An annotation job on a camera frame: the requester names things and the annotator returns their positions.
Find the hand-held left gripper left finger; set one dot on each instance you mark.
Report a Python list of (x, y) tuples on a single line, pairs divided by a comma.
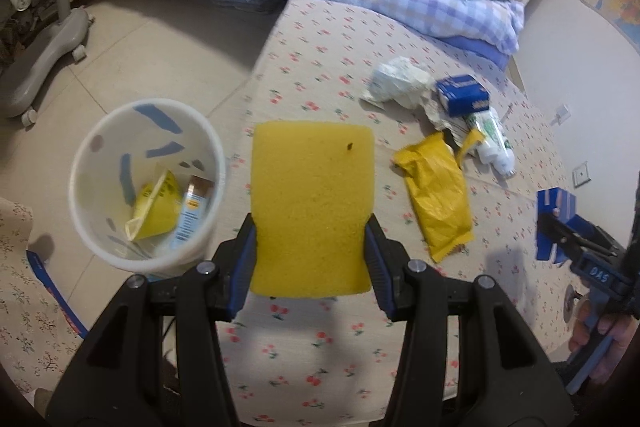
[(245, 267)]

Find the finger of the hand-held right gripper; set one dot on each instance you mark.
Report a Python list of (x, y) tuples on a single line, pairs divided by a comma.
[(555, 202), (545, 244)]

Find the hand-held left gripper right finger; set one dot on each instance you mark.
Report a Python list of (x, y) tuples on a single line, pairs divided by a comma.
[(375, 267)]

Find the yellow sponge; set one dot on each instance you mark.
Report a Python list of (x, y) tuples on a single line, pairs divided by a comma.
[(310, 207)]

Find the yellow plastic bag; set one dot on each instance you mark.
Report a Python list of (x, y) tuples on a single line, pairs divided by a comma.
[(440, 202)]

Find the printed wrapper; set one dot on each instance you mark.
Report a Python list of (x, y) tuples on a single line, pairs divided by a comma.
[(445, 119)]

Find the blue cardboard box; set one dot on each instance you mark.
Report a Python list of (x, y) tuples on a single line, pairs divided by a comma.
[(462, 97)]

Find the white plastic bucket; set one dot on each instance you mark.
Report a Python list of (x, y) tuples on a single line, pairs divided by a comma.
[(100, 187)]

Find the white tissue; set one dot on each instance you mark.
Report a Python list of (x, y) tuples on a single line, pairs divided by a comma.
[(395, 82)]

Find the person's right hand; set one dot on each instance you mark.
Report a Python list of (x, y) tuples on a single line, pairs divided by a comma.
[(625, 342)]

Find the brown and blue packet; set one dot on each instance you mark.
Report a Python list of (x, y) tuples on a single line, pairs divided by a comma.
[(192, 207)]

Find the white bottle green label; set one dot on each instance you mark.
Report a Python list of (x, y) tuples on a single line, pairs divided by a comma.
[(492, 142)]

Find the yellow snack packet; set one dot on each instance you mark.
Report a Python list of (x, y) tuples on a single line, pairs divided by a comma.
[(155, 212)]

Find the purple blanket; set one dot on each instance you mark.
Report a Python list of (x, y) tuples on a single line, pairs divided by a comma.
[(475, 49)]

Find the flat blue box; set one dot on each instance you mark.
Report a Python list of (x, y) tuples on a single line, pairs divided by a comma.
[(55, 297)]

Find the cherry print bed sheet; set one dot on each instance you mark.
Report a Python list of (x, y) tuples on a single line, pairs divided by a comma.
[(325, 57)]

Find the floral blanket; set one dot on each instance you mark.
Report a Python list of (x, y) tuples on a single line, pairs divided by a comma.
[(25, 307)]

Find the grey wheeled chair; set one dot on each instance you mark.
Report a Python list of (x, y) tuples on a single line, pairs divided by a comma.
[(50, 42)]

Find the white wall socket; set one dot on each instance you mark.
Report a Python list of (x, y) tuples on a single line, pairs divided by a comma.
[(581, 174), (561, 114)]

